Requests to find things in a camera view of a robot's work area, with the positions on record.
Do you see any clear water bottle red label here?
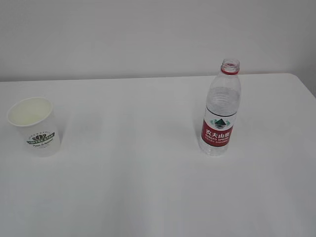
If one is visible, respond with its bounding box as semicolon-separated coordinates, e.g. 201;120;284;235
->
198;58;241;157

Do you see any white paper cup green logo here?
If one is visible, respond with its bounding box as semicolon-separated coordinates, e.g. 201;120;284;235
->
7;97;61;157

